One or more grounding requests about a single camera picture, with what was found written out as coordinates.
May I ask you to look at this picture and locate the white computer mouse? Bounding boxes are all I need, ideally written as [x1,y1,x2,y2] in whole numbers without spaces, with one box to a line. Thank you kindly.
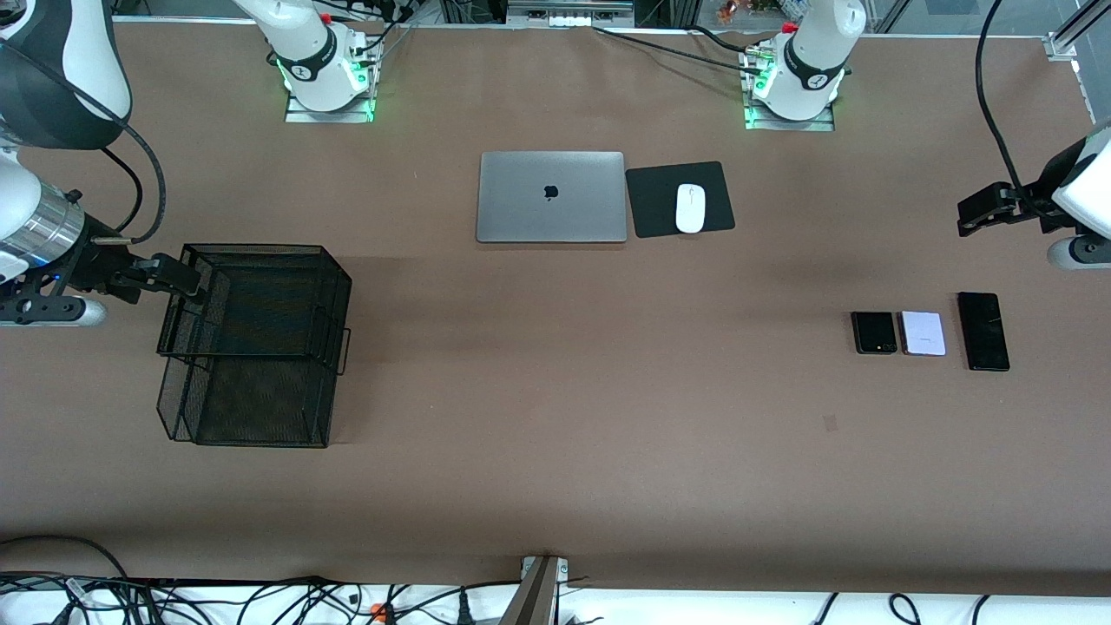
[675,183,707,234]

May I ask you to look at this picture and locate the black wire mesh basket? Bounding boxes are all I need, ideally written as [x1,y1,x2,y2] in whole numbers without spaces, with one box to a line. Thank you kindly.
[155,243,353,450]

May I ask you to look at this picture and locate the aluminium frame corner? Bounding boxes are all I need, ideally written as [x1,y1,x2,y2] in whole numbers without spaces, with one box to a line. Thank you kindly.
[1044,0,1111,62]

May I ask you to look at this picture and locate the white Huawei flip phone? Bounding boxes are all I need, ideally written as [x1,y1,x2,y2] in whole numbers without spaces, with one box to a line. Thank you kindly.
[899,310,948,358]

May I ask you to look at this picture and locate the dark metal camera post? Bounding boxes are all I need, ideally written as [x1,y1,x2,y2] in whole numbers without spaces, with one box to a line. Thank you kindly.
[499,556,570,625]

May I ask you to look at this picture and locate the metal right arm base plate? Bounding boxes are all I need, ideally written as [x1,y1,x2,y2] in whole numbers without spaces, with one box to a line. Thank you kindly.
[285,87,376,124]

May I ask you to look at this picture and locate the small black flip phone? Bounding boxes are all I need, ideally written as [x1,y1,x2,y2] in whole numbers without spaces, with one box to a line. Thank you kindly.
[851,311,898,356]

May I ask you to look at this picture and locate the black looped floor cable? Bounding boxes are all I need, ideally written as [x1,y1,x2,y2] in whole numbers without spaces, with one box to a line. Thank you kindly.
[0,533,131,581]

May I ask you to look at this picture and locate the large black smartphone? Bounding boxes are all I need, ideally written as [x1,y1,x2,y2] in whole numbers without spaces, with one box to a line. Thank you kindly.
[957,292,1011,372]

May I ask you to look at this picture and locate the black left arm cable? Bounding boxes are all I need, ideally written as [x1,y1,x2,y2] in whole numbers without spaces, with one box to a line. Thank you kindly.
[974,0,1055,222]

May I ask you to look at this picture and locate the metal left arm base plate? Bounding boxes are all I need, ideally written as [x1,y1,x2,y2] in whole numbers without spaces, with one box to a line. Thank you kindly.
[745,95,836,133]

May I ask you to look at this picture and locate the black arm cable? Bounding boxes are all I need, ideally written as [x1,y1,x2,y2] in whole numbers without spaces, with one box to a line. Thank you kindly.
[974,0,1055,222]
[0,39,168,247]

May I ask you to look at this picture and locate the long black table cable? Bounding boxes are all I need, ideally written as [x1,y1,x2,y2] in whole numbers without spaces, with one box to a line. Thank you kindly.
[593,24,765,70]

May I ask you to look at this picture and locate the grey power strip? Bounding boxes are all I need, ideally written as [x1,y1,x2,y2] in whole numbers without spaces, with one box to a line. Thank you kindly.
[506,0,634,27]

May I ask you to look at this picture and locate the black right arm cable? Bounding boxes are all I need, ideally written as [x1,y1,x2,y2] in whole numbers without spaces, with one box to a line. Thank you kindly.
[0,39,168,247]

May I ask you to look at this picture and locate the short black table cable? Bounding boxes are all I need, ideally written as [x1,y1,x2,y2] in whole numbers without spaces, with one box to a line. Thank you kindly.
[690,26,765,51]

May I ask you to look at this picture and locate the black mouse pad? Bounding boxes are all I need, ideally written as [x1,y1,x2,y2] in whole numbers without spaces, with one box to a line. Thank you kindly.
[625,161,737,239]

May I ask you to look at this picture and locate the silver closed laptop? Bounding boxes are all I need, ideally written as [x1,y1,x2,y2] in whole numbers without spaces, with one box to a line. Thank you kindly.
[476,151,628,244]

